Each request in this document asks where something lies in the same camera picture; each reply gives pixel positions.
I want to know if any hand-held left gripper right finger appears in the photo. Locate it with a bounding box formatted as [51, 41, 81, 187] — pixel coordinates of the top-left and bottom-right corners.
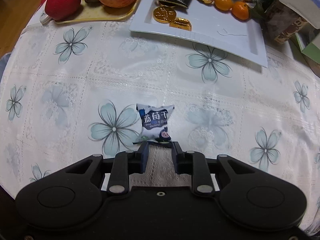
[172, 142, 273, 197]

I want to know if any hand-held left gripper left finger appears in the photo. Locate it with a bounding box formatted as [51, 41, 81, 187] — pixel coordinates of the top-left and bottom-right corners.
[64, 141, 150, 197]

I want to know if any white and blue snack packet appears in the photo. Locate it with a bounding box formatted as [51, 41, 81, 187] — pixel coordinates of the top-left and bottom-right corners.
[133, 102, 175, 144]

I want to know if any white floral tablecloth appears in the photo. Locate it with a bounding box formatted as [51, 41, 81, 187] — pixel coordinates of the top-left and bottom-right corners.
[0, 19, 320, 233]

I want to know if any white rectangular plate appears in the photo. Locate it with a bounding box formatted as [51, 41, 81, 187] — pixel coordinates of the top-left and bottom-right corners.
[129, 0, 268, 68]

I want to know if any gold foil chocolate coin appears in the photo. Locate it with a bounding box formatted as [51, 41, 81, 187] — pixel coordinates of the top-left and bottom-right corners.
[153, 6, 175, 23]

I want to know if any yellow fruit tray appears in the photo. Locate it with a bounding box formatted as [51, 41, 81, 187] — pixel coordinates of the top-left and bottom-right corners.
[55, 0, 146, 24]

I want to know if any tangerine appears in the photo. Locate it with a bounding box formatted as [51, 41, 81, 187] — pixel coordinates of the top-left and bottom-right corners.
[231, 1, 250, 20]
[214, 0, 234, 11]

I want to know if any blue table underlay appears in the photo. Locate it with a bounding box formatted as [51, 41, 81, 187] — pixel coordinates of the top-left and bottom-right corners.
[0, 52, 12, 80]

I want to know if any brown printed box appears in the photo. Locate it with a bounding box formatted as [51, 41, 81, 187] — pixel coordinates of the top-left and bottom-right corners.
[261, 0, 309, 44]

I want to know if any green desk calendar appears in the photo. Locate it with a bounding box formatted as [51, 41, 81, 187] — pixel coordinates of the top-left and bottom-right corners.
[294, 34, 320, 67]

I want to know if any red apple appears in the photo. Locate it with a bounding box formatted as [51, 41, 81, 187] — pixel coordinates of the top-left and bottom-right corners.
[44, 0, 82, 22]

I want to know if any blue and white tissue box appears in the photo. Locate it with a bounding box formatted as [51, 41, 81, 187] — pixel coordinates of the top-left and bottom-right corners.
[277, 0, 320, 29]

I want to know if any white plastic handle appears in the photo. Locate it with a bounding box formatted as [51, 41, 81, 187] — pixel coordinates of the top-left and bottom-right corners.
[39, 5, 54, 25]

